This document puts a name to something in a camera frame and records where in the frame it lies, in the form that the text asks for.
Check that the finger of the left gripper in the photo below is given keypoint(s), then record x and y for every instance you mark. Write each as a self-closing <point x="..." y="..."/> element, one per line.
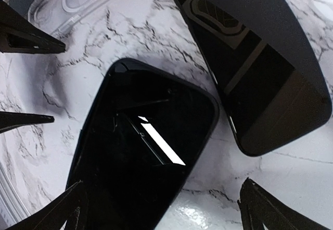
<point x="12" y="120"/>
<point x="20" y="36"/>

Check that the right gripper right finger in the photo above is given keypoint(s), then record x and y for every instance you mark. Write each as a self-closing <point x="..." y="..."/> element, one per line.
<point x="261" y="210"/>

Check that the black phone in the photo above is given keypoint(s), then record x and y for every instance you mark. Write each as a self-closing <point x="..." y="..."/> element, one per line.
<point x="141" y="139"/>
<point x="265" y="71"/>

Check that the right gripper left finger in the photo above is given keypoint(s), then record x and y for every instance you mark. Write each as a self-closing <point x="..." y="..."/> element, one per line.
<point x="69" y="210"/>

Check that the front aluminium rail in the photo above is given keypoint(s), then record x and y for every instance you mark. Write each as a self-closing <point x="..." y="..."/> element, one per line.
<point x="12" y="208"/>

